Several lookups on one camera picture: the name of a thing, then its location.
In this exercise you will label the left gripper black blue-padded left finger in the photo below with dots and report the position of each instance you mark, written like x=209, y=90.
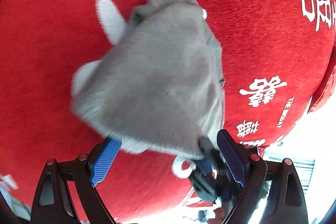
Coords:
x=53, y=201

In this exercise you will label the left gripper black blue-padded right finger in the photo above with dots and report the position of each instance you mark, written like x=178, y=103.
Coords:
x=286, y=201

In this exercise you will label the grey knit sweater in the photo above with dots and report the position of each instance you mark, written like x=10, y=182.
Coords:
x=160, y=87

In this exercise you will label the red blanket with white print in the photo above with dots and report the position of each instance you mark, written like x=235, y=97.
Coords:
x=278, y=62

